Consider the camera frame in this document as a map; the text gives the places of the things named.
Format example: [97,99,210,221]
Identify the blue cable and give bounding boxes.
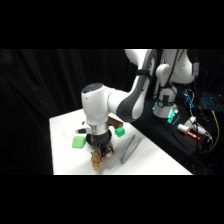
[182,89,195,110]

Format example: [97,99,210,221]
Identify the green lit control box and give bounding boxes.
[166,108,181,125]

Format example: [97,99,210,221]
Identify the black curtain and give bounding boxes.
[0,49,224,176]

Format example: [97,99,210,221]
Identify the keyboard with teal lights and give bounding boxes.
[199,92,222,111]

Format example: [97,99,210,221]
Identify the flat green block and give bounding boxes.
[71,135,88,149]

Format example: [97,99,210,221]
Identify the white and red marker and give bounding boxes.
[176,123,203,141]

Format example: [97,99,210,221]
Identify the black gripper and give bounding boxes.
[86,131,116,159]

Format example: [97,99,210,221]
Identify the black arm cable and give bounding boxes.
[123,49,183,108]

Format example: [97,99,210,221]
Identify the black robot stand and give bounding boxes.
[131,98,204,158]

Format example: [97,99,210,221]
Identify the striped tiger plush toy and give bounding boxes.
[90,148,114,172]

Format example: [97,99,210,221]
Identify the yellow cable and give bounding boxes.
[210,109,221,153]

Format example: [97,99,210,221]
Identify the brown wrist camera box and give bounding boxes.
[107,116,125,131]

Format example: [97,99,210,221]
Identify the metal tongs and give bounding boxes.
[120,134,143,165]

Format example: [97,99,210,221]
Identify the green cube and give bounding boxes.
[114,126,126,138]

